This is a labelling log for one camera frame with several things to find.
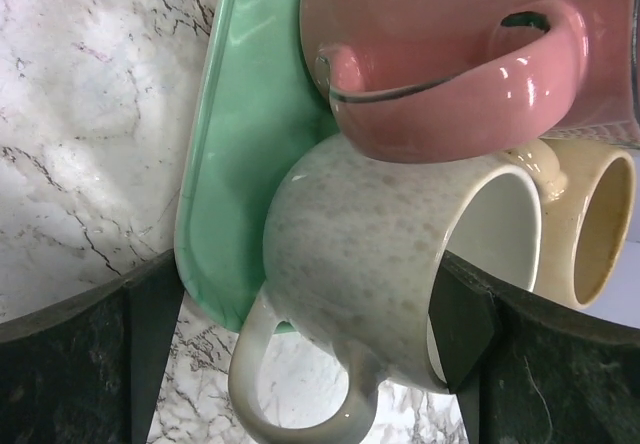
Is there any tan beige mug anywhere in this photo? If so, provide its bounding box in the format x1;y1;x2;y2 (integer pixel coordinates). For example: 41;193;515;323
504;139;636;310

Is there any green floral tray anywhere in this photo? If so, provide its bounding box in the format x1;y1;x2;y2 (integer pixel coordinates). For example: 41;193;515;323
174;0;336;332

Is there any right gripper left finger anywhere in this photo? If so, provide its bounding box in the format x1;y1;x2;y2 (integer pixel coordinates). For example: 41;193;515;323
1;251;184;443

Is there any white speckled mug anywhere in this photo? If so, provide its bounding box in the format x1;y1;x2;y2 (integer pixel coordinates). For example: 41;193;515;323
228;134;541;443

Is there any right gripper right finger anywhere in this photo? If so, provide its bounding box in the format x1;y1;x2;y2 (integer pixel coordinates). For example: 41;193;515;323
429;252;639;443

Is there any red floral mug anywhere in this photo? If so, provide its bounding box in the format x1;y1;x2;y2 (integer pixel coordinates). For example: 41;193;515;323
299;0;639;163

